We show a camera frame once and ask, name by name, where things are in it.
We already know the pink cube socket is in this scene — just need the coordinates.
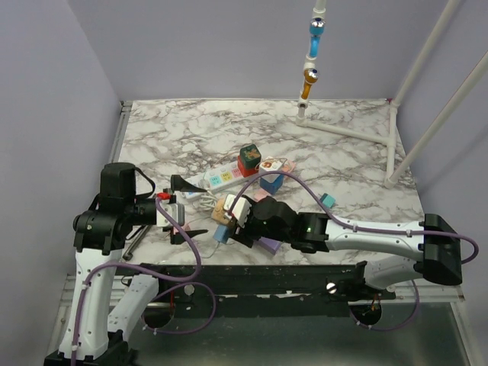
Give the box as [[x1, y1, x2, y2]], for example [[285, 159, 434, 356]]
[[173, 223, 191, 234]]

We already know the purple USB power strip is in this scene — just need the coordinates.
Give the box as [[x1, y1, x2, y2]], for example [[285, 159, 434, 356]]
[[257, 237, 282, 255]]

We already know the white power strip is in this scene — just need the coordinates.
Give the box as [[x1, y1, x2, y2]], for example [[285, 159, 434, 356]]
[[186, 161, 250, 194]]

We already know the light blue plug adapter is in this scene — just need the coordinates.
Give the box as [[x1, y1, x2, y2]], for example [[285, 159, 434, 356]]
[[213, 224, 232, 244]]

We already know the beige cube socket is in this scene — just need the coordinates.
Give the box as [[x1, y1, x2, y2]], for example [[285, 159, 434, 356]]
[[210, 198, 233, 227]]

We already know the pink power strip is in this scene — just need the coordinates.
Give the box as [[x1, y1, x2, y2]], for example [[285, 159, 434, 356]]
[[253, 159, 297, 203]]

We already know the teal plug adapter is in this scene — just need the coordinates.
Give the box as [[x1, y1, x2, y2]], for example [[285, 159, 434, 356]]
[[320, 193, 336, 208]]

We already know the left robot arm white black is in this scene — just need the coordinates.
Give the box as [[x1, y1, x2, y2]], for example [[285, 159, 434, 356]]
[[43, 162, 201, 365]]

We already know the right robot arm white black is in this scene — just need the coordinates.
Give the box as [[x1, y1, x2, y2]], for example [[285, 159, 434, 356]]
[[223, 196, 462, 299]]

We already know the blue cube socket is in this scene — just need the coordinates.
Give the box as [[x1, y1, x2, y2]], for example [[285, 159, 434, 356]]
[[259, 175, 284, 195]]

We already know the red cube socket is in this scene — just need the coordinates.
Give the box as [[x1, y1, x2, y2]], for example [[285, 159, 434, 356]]
[[237, 157, 258, 178]]

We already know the white tiger cube socket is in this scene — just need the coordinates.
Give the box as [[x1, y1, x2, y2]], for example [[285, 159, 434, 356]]
[[258, 156, 287, 183]]

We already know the dark green cube socket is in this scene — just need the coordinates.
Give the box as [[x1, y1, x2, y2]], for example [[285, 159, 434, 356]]
[[239, 143, 262, 169]]

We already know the blue orange pipe stand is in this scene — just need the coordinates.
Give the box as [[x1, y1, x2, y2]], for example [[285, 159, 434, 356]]
[[297, 0, 327, 120]]

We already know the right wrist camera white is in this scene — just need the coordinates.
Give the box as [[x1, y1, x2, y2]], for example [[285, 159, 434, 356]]
[[223, 194, 252, 228]]

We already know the white coiled power cable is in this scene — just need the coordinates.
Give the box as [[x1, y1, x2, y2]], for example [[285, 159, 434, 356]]
[[196, 192, 222, 213]]

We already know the grey metal crank handle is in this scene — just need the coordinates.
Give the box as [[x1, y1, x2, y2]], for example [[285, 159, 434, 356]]
[[123, 226, 151, 262]]

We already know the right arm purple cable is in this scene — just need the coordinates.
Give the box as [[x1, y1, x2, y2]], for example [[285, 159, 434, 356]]
[[224, 171, 480, 332]]

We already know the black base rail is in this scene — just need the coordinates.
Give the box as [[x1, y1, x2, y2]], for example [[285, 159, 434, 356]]
[[110, 262, 397, 329]]

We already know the white PVC pipe frame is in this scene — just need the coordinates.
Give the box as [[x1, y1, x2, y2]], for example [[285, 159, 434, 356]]
[[295, 1, 487, 188]]

